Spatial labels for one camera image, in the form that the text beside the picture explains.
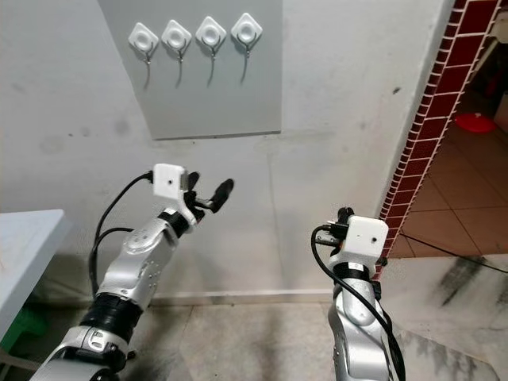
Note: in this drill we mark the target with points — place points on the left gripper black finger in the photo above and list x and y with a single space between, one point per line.
223 191

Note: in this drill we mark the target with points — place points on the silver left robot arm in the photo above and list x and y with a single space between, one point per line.
147 254

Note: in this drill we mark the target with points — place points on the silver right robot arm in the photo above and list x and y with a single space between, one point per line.
357 333

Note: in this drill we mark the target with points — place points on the grey hook board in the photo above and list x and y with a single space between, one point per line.
194 103

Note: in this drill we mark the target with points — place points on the red plastic basin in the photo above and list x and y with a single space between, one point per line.
474 123

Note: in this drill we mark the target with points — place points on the white folding table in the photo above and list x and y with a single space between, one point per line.
28 254

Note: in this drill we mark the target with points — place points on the red tiled wall trim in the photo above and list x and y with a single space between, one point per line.
436 111

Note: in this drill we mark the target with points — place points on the white adhesive wall hook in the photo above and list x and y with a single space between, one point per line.
177 35
144 37
211 32
247 29

